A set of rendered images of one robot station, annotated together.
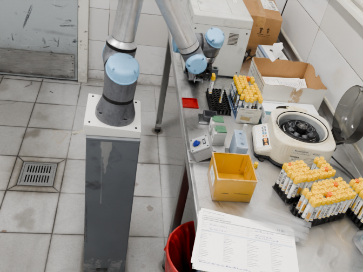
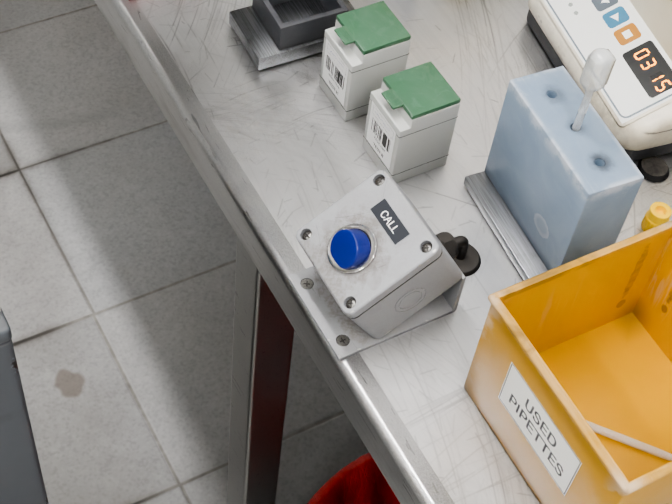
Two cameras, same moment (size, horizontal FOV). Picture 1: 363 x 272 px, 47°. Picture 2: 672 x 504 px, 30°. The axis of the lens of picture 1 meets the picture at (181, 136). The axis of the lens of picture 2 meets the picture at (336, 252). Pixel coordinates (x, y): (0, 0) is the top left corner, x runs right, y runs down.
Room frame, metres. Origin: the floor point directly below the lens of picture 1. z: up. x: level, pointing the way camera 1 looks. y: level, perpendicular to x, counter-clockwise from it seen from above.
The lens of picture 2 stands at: (0.77, 0.13, 1.54)
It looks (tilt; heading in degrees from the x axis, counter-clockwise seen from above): 53 degrees down; 336
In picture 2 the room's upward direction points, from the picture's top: 8 degrees clockwise
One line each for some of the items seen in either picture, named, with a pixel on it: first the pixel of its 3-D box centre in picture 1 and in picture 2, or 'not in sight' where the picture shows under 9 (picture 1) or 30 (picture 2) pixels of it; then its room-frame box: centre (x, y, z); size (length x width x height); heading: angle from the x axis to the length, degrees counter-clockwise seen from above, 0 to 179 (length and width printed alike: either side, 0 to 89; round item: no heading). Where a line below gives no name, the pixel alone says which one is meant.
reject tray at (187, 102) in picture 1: (189, 102); not in sight; (1.53, -0.01, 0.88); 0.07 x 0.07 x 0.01; 12
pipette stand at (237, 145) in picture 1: (237, 149); (557, 178); (1.21, -0.21, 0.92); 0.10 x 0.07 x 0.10; 7
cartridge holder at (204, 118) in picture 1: (209, 117); (299, 15); (1.43, -0.10, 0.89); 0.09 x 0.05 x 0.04; 99
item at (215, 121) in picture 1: (216, 125); (364, 61); (1.36, -0.13, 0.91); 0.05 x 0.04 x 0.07; 102
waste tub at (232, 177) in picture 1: (230, 177); (629, 390); (1.06, -0.19, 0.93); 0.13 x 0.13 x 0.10; 11
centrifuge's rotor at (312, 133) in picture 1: (300, 132); not in sight; (1.34, -0.44, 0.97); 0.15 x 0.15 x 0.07
